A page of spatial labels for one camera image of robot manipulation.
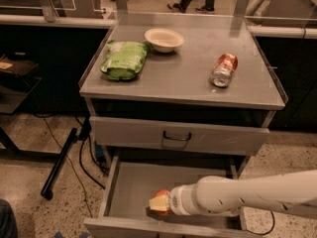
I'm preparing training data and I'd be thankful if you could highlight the red apple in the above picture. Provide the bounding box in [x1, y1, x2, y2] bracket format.
[154, 189, 172, 215]

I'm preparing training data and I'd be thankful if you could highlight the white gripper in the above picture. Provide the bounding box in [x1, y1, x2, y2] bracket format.
[149, 184, 198, 215]

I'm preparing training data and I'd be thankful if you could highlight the green chip bag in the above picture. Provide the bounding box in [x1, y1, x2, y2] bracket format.
[100, 41, 150, 81]

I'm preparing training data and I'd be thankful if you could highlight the white paper bowl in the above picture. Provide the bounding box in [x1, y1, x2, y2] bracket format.
[145, 29, 184, 53]

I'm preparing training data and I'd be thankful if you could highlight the black floor cable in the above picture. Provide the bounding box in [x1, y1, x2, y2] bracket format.
[246, 210, 276, 236]

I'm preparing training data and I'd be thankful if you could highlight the upper closed drawer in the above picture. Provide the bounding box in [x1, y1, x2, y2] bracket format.
[90, 116, 269, 156]

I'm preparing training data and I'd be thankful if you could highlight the grey drawer cabinet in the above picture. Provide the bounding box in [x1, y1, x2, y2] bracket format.
[78, 11, 289, 238]

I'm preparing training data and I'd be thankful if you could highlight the dark side table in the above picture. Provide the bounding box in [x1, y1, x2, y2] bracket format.
[0, 55, 41, 160]

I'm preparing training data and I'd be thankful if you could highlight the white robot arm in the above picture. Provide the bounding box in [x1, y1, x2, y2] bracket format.
[149, 170, 317, 218]

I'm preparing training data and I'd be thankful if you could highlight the black stand leg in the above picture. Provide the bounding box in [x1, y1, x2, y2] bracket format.
[41, 118, 91, 200]

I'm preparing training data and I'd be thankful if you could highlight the open lower drawer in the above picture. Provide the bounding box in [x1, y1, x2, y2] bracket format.
[84, 152, 262, 238]

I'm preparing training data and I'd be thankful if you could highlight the red soda can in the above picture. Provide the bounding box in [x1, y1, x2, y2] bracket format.
[209, 53, 238, 88]

